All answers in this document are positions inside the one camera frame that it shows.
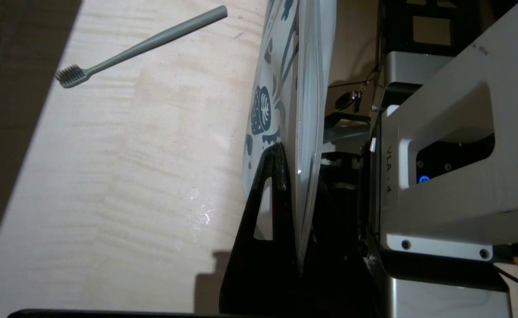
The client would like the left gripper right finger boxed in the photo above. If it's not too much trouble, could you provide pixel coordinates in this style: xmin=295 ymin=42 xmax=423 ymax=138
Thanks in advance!
xmin=301 ymin=174 xmax=385 ymax=318

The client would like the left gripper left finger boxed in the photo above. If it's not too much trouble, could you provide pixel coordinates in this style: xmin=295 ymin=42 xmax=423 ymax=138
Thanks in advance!
xmin=218 ymin=141 xmax=301 ymax=315

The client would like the white blue plastic wrapper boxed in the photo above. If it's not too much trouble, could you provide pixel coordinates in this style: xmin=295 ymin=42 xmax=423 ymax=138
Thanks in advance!
xmin=241 ymin=0 xmax=337 ymax=270

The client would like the pale green toothbrush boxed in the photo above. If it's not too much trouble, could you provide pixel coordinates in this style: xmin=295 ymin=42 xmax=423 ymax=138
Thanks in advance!
xmin=55 ymin=5 xmax=229 ymax=89

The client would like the grey robot torso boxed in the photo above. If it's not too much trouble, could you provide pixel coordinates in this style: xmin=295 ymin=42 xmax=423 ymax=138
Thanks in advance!
xmin=365 ymin=0 xmax=518 ymax=318

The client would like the black key bunch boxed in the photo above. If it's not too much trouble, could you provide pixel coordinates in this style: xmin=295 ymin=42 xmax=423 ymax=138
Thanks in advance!
xmin=335 ymin=71 xmax=377 ymax=112

